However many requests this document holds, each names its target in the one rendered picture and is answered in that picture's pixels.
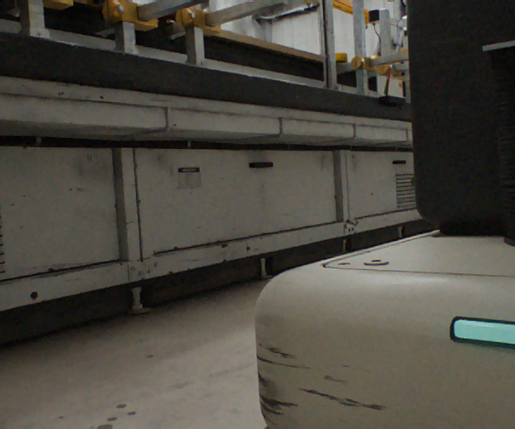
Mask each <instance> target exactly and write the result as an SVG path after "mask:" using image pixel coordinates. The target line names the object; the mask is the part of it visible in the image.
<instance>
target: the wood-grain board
mask: <svg viewBox="0 0 515 429"><path fill-rule="evenodd" d="M73 6H75V7H79V8H84V9H91V10H94V11H98V12H100V8H98V7H97V6H93V5H89V4H87V2H86V0H73ZM157 24H158V25H159V26H168V25H167V24H166V23H163V22H160V21H157ZM220 31H222V32H220V33H217V34H214V35H210V36H208V35H203V37H210V38H213V39H217V40H222V41H226V43H232V44H236V45H241V46H244V47H249V48H252V49H260V50H264V51H267V52H271V53H276V54H282V55H283V56H287V57H291V58H295V59H298V60H305V61H310V62H314V63H318V64H321V65H322V64H323V56H322V55H318V54H315V53H313V52H308V51H305V50H301V49H294V48H291V47H288V46H283V45H280V44H276V43H270V41H267V40H263V39H259V38H255V37H250V36H245V35H242V34H238V33H235V32H230V31H225V30H220ZM393 78H396V79H399V81H402V84H405V77H402V76H398V77H393Z"/></svg>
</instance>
